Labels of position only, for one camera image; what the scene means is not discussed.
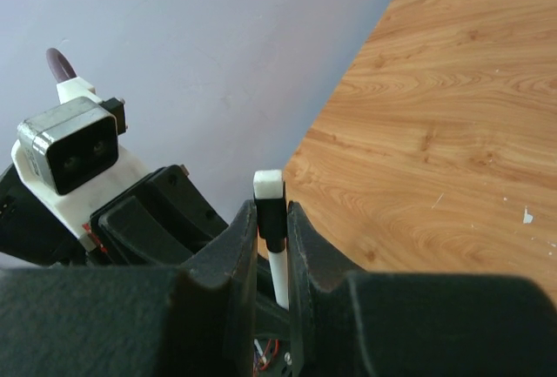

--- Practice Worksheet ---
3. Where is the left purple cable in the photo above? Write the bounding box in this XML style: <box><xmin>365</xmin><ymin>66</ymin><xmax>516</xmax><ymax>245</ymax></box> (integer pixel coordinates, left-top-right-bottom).
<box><xmin>45</xmin><ymin>47</ymin><xmax>78</xmax><ymax>84</ymax></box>

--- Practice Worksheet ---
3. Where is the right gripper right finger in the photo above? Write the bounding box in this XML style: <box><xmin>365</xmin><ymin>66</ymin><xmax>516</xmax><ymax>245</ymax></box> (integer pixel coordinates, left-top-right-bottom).
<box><xmin>287</xmin><ymin>202</ymin><xmax>556</xmax><ymax>376</ymax></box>

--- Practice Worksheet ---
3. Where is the white thin pen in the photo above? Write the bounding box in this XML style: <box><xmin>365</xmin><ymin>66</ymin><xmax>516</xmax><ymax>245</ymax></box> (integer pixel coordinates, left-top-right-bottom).
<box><xmin>268</xmin><ymin>249</ymin><xmax>289</xmax><ymax>310</ymax></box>

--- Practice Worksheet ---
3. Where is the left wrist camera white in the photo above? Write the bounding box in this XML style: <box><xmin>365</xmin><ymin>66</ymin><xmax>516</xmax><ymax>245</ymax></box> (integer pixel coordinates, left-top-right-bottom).
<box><xmin>11</xmin><ymin>77</ymin><xmax>149</xmax><ymax>249</ymax></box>

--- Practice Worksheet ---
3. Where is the small black white cap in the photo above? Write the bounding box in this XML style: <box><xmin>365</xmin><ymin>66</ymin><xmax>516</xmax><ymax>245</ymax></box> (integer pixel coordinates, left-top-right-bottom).
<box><xmin>253</xmin><ymin>170</ymin><xmax>287</xmax><ymax>253</ymax></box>

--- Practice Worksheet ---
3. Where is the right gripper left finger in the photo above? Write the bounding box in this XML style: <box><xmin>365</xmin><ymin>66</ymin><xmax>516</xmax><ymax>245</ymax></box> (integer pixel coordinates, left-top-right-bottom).
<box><xmin>1</xmin><ymin>200</ymin><xmax>257</xmax><ymax>376</ymax></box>

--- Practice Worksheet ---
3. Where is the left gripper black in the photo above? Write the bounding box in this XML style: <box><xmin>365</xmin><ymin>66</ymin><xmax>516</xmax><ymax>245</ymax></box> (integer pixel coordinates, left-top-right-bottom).
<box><xmin>1</xmin><ymin>165</ymin><xmax>227</xmax><ymax>266</ymax></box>

